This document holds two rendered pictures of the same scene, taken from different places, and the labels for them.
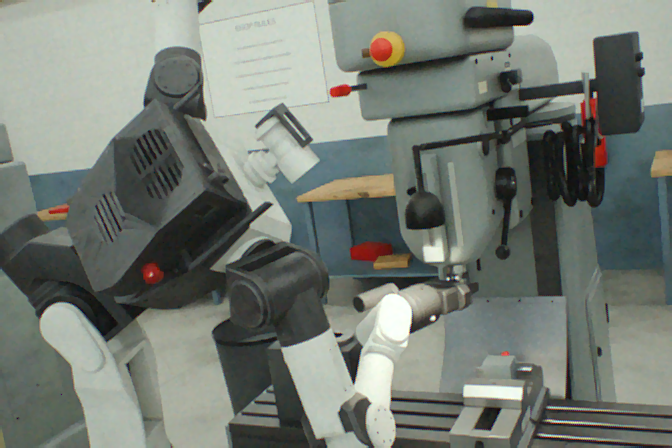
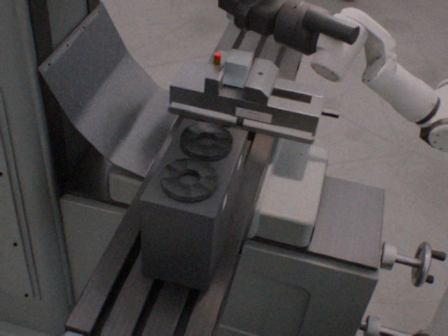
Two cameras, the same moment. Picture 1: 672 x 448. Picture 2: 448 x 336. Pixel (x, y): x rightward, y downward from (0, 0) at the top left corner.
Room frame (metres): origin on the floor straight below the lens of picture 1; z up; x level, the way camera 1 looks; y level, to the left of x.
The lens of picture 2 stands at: (1.83, 0.78, 1.76)
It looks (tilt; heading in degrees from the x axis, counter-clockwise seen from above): 42 degrees down; 254
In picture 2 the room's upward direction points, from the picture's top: 6 degrees clockwise
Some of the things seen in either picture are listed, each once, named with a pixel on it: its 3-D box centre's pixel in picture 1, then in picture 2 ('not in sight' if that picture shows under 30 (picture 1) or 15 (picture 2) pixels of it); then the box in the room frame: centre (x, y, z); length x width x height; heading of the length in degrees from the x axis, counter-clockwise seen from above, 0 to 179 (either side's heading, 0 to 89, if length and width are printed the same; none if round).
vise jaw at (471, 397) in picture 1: (494, 392); (261, 80); (1.45, -0.28, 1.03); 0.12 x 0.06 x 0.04; 63
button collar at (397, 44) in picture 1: (387, 49); not in sight; (1.33, -0.14, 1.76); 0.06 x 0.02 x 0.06; 63
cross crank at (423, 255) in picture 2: not in sight; (407, 260); (1.09, -0.02, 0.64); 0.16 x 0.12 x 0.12; 153
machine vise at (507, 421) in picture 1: (499, 402); (248, 91); (1.47, -0.29, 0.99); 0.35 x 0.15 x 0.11; 153
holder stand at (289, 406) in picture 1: (322, 374); (195, 200); (1.67, 0.08, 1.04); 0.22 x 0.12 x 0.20; 63
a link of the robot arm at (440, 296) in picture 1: (430, 302); (278, 19); (1.47, -0.17, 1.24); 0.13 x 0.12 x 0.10; 40
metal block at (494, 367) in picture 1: (500, 372); (238, 68); (1.50, -0.31, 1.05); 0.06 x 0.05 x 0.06; 63
